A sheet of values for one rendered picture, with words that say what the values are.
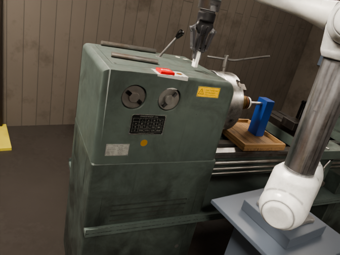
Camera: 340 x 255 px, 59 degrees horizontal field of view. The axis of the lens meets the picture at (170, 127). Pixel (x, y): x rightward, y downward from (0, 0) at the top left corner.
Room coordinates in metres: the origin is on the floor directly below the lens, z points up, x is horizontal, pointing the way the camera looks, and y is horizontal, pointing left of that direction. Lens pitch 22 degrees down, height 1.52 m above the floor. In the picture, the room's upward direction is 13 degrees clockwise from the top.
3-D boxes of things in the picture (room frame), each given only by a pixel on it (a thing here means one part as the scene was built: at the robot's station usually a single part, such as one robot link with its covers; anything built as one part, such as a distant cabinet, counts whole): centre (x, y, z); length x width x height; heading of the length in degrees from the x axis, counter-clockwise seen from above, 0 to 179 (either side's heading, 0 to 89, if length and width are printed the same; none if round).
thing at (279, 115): (1.88, -0.77, 0.95); 0.43 x 0.18 x 0.04; 29
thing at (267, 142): (1.72, -0.46, 0.88); 0.36 x 0.30 x 0.04; 29
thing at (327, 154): (1.88, -0.82, 0.89); 0.53 x 0.30 x 0.06; 29
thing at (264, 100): (1.76, -0.52, 1.00); 0.08 x 0.06 x 0.23; 29
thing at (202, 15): (1.36, -0.05, 1.46); 0.08 x 0.07 x 0.09; 119
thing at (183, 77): (1.20, 0.05, 1.23); 0.13 x 0.08 x 0.06; 119
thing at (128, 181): (1.39, 0.12, 0.43); 0.60 x 0.48 x 0.86; 119
